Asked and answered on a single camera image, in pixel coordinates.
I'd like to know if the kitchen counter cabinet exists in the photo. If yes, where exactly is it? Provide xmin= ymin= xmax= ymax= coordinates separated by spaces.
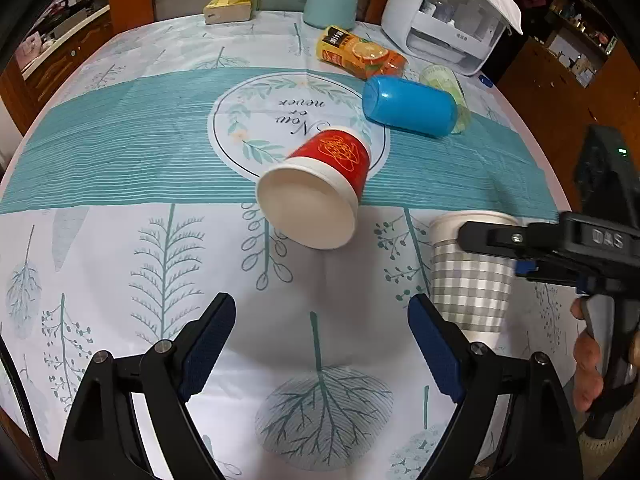
xmin=1 ymin=6 xmax=114 ymax=136

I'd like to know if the orange juice bottle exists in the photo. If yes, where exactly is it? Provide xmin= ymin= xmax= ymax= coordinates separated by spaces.
xmin=316 ymin=26 xmax=407 ymax=80

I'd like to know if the patterned teal tablecloth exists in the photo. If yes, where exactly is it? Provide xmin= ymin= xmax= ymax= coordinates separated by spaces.
xmin=1 ymin=11 xmax=568 ymax=479

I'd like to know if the red paper cup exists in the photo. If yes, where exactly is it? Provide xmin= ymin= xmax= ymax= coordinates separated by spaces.
xmin=256 ymin=126 xmax=371 ymax=250

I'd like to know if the blue plastic cup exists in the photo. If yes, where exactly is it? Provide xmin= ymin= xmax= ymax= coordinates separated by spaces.
xmin=361 ymin=76 xmax=458 ymax=138

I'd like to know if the small blue cap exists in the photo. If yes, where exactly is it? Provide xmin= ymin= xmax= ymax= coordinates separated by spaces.
xmin=478 ymin=74 xmax=494 ymax=88

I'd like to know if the yellow tissue box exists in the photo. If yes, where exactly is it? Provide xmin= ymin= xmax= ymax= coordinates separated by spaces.
xmin=203 ymin=0 xmax=253 ymax=25

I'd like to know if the clear green glass cup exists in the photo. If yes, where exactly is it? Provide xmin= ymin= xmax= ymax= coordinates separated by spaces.
xmin=419 ymin=65 xmax=471 ymax=134

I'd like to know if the white desktop organizer cabinet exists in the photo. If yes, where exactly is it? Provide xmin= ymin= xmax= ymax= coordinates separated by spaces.
xmin=381 ymin=0 xmax=521 ymax=76

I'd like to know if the grey checked paper cup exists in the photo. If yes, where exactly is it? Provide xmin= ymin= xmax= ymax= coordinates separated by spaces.
xmin=428 ymin=210 xmax=518 ymax=349

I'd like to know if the light blue canister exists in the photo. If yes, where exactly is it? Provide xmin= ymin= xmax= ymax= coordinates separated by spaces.
xmin=303 ymin=0 xmax=358 ymax=30

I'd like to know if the dark wooden cabinet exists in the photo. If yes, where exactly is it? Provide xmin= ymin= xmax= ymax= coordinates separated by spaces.
xmin=498 ymin=0 xmax=639 ymax=196

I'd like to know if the person's right hand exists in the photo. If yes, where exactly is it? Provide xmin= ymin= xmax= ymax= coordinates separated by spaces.
xmin=573 ymin=330 xmax=603 ymax=413

